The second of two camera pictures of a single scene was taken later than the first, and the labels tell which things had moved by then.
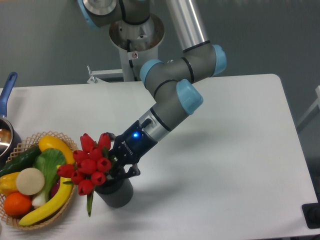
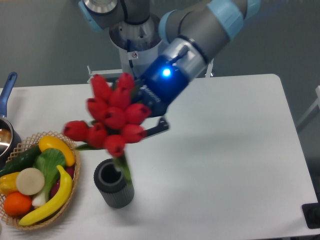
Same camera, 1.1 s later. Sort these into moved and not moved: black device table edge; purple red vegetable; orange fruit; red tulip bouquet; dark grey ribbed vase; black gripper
Moved: black gripper; red tulip bouquet
Not moved: orange fruit; dark grey ribbed vase; purple red vegetable; black device table edge
